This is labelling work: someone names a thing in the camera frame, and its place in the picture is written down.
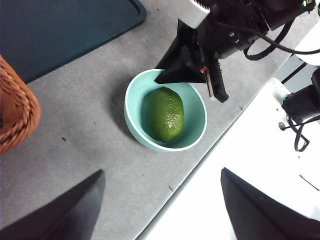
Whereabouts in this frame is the green avocado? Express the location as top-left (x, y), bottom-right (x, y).
top-left (143, 86), bottom-right (185, 143)

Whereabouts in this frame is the pale grey right wrist camera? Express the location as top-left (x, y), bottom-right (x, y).
top-left (178, 0), bottom-right (212, 29)

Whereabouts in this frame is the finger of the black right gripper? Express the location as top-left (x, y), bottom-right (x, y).
top-left (155, 18), bottom-right (200, 72)
top-left (154, 45), bottom-right (206, 85)

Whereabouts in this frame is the brown wicker basket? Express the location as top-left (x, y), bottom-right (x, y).
top-left (0, 55), bottom-right (42, 156)

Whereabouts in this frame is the white rounded robot cover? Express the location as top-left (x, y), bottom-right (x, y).
top-left (296, 23), bottom-right (320, 66)

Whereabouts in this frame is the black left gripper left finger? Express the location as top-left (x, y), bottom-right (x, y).
top-left (0, 169), bottom-right (107, 240)

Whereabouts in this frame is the black cable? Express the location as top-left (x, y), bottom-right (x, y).
top-left (278, 115), bottom-right (320, 153)
top-left (216, 21), bottom-right (320, 61)

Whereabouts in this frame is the teal ceramic bowl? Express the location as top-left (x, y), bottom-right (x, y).
top-left (124, 68), bottom-right (208, 153)

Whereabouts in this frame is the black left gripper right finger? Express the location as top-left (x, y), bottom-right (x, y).
top-left (220, 167), bottom-right (320, 240)

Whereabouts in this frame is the thin black wire piece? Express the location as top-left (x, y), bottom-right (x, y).
top-left (298, 173), bottom-right (320, 192)

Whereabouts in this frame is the dark rectangular tray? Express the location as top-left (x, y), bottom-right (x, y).
top-left (0, 0), bottom-right (148, 85)

